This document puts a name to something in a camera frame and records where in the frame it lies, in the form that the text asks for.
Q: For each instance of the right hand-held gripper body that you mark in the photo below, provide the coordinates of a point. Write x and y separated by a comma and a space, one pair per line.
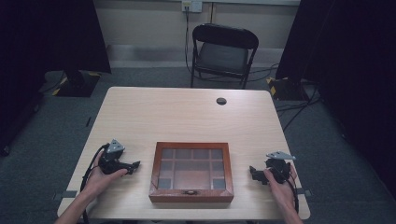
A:
278, 166

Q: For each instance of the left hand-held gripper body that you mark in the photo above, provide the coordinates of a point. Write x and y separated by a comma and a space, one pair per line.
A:
112, 161

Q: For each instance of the wooden box with glass lid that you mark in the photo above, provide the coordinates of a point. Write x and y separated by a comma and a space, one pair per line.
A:
191, 172

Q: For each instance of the person's left hand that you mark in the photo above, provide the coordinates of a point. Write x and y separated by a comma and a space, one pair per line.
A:
99, 182

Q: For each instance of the person's right hand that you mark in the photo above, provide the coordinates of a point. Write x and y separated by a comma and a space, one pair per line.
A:
283, 193

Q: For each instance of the black stand base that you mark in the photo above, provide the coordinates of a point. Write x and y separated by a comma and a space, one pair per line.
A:
286, 88
77, 83

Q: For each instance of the black folding chair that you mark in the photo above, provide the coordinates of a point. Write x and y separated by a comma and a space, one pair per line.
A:
222, 56

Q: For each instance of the dark curtain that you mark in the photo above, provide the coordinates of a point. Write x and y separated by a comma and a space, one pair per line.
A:
46, 46
351, 62

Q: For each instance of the white wall socket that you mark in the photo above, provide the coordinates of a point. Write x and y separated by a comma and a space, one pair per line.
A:
192, 5

